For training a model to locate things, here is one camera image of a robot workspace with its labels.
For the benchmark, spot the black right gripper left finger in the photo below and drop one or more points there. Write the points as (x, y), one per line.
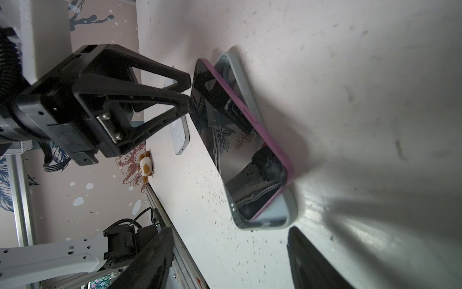
(151, 267)

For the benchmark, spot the brown paw shaped toy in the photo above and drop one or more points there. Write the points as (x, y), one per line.
(146, 164)

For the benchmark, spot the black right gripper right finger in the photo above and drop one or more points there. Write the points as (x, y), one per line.
(309, 268)

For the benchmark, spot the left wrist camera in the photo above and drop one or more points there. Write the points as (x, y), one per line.
(42, 32)

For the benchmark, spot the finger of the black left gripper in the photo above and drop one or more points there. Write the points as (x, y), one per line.
(126, 59)

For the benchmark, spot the light blue phone case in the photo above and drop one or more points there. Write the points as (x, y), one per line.
(283, 210)

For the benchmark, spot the white phone camera up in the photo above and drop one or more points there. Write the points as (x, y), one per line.
(180, 134)

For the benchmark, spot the black screen phone purple case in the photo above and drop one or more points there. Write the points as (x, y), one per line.
(253, 167)

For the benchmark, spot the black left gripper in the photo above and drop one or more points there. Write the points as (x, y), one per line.
(85, 104)

